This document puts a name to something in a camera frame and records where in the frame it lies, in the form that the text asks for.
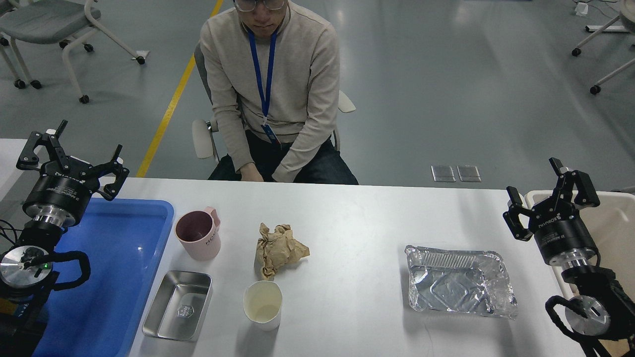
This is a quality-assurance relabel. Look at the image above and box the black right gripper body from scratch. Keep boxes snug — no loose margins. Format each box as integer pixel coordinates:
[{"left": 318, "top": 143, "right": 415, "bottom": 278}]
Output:
[{"left": 530, "top": 211, "right": 598, "bottom": 266}]

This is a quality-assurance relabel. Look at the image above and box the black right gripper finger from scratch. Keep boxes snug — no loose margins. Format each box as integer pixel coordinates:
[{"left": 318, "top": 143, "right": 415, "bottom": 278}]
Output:
[
  {"left": 548, "top": 158, "right": 601, "bottom": 213},
  {"left": 502, "top": 186, "right": 538, "bottom": 241}
]

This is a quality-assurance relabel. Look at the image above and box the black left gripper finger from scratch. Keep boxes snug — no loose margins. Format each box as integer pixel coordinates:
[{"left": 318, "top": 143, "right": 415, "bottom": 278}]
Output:
[
  {"left": 94, "top": 145, "right": 129, "bottom": 201},
  {"left": 16, "top": 120, "right": 68, "bottom": 172}
]

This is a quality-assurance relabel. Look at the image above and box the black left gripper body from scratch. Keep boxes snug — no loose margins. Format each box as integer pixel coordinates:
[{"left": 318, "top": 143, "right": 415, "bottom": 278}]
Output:
[{"left": 22, "top": 157, "right": 103, "bottom": 228}]

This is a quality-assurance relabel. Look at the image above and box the pink HOME mug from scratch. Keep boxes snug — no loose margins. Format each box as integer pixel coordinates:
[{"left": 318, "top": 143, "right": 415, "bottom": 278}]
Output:
[{"left": 175, "top": 206, "right": 221, "bottom": 261}]

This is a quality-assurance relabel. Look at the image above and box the stainless steel rectangular tray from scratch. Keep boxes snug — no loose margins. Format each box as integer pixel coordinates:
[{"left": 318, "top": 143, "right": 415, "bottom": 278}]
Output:
[{"left": 141, "top": 270, "right": 213, "bottom": 343}]

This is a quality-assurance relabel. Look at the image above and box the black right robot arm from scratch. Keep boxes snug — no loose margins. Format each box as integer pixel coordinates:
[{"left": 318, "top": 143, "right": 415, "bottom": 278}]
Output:
[{"left": 502, "top": 157, "right": 635, "bottom": 357}]

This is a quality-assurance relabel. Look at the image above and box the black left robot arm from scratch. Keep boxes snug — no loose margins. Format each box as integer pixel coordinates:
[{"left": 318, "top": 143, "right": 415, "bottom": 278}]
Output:
[{"left": 1, "top": 120, "right": 129, "bottom": 357}]

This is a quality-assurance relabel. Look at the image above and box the white side table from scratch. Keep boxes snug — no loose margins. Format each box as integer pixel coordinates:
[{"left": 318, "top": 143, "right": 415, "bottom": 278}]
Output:
[{"left": 0, "top": 138, "right": 27, "bottom": 200}]

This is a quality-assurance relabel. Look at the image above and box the beige plastic bin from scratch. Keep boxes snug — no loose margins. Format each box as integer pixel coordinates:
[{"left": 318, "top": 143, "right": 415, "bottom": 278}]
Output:
[{"left": 524, "top": 190, "right": 635, "bottom": 357}]

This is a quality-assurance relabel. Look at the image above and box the blue plastic tray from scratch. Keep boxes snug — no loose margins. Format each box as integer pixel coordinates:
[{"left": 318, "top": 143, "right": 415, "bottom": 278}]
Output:
[{"left": 34, "top": 198, "right": 174, "bottom": 357}]

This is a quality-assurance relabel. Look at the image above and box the right metal floor plate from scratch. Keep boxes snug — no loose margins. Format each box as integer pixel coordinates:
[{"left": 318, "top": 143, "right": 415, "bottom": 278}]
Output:
[{"left": 456, "top": 165, "right": 482, "bottom": 182}]

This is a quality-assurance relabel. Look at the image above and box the metal floor plate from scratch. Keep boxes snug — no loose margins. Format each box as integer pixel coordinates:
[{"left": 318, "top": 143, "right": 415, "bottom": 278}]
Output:
[
  {"left": 431, "top": 165, "right": 456, "bottom": 183},
  {"left": 456, "top": 165, "right": 482, "bottom": 182}
]

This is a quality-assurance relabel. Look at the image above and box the left metal floor plate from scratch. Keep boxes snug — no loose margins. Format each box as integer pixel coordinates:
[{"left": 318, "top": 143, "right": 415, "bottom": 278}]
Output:
[{"left": 431, "top": 165, "right": 456, "bottom": 183}]

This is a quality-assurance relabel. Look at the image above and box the aluminium foil container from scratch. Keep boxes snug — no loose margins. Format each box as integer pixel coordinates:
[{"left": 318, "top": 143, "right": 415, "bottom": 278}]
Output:
[{"left": 404, "top": 245, "right": 518, "bottom": 320}]

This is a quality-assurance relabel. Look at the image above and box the white grey rolling chair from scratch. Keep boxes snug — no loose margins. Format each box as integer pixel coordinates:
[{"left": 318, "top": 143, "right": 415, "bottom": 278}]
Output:
[{"left": 0, "top": 0, "right": 145, "bottom": 104}]

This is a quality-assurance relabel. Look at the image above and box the crumpled brown paper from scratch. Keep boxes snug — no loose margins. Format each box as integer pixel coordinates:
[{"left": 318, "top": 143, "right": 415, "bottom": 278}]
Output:
[{"left": 255, "top": 222, "right": 310, "bottom": 281}]

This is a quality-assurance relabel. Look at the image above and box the white chair base right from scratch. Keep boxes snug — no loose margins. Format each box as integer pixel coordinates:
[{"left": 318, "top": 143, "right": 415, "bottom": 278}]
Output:
[{"left": 571, "top": 0, "right": 635, "bottom": 95}]

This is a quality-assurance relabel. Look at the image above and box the white paper cup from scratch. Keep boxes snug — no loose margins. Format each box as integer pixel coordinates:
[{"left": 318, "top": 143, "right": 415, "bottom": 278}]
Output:
[{"left": 243, "top": 281, "right": 283, "bottom": 331}]

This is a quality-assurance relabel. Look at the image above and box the white power adapter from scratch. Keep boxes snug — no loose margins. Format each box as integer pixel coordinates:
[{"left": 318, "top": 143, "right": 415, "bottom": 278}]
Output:
[{"left": 574, "top": 1, "right": 589, "bottom": 17}]

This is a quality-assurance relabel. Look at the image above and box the seated person in beige sweater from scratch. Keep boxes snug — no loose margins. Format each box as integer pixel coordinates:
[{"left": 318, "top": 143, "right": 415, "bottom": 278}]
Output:
[{"left": 199, "top": 0, "right": 358, "bottom": 185}]

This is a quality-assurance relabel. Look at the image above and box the blue lanyard with badge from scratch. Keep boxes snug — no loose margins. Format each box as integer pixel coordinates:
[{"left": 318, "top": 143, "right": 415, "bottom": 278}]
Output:
[{"left": 247, "top": 27, "right": 282, "bottom": 149}]

